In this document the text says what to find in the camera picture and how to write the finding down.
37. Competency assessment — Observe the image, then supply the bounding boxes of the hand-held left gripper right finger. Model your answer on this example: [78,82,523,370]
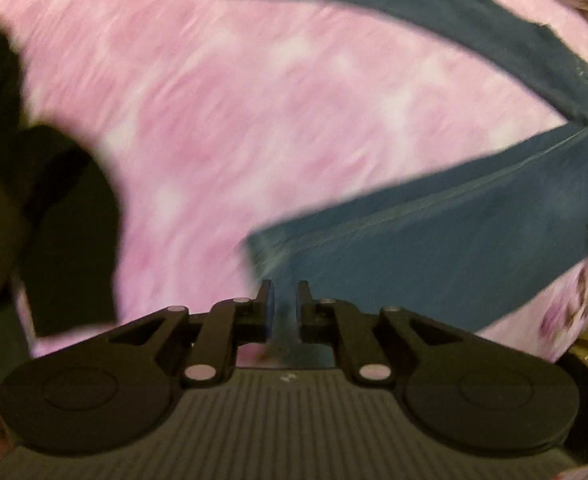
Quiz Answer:
[296,280,474,388]

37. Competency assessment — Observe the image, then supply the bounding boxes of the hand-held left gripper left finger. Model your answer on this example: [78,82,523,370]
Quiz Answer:
[108,280,275,390]

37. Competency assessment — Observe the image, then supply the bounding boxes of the blue pants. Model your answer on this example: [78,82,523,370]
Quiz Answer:
[219,0,588,368]

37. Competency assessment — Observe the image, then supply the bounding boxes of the pink patterned blanket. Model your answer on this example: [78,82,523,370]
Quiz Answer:
[0,0,588,366]

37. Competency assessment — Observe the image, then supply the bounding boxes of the dark cloth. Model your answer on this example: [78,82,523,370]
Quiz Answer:
[0,20,125,426]

